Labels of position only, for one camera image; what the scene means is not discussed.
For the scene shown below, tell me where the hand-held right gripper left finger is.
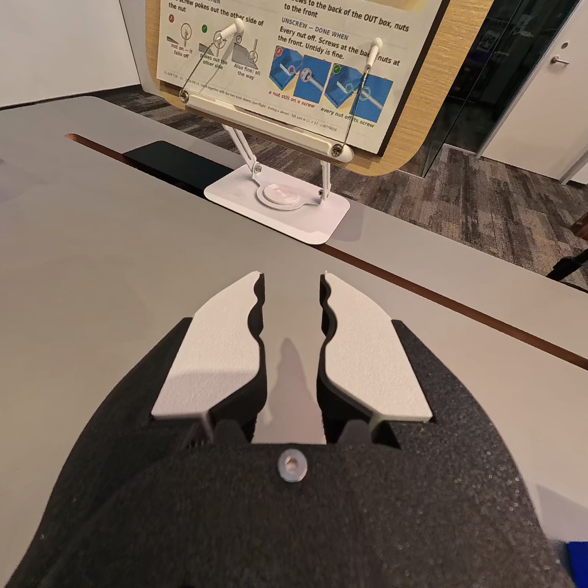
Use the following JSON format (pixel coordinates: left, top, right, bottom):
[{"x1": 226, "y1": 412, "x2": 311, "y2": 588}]
[{"x1": 151, "y1": 271, "x2": 267, "y2": 422}]

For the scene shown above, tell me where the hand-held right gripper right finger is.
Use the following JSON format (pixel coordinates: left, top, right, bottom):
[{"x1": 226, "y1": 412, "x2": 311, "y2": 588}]
[{"x1": 318, "y1": 271, "x2": 433, "y2": 423}]

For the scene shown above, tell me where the blue plastic bin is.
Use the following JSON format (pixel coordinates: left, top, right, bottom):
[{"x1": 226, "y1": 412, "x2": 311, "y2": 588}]
[{"x1": 563, "y1": 541, "x2": 588, "y2": 588}]

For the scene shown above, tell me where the grey desk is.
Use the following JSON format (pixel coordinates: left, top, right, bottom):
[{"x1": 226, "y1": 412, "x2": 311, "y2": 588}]
[{"x1": 0, "y1": 96, "x2": 588, "y2": 575}]

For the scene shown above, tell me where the white document stand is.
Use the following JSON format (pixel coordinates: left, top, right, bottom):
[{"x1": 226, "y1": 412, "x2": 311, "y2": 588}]
[{"x1": 203, "y1": 124, "x2": 351, "y2": 244}]

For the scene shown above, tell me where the black tablet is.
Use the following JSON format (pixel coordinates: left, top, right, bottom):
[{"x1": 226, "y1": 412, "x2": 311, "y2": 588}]
[{"x1": 124, "y1": 141, "x2": 235, "y2": 198}]

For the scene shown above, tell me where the wooden board with instruction sheet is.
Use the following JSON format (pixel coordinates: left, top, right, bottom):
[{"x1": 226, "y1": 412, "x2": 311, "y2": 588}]
[{"x1": 145, "y1": 0, "x2": 494, "y2": 176}]

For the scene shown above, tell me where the white door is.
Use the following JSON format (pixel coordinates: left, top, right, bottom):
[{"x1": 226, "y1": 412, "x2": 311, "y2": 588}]
[{"x1": 475, "y1": 0, "x2": 588, "y2": 184}]

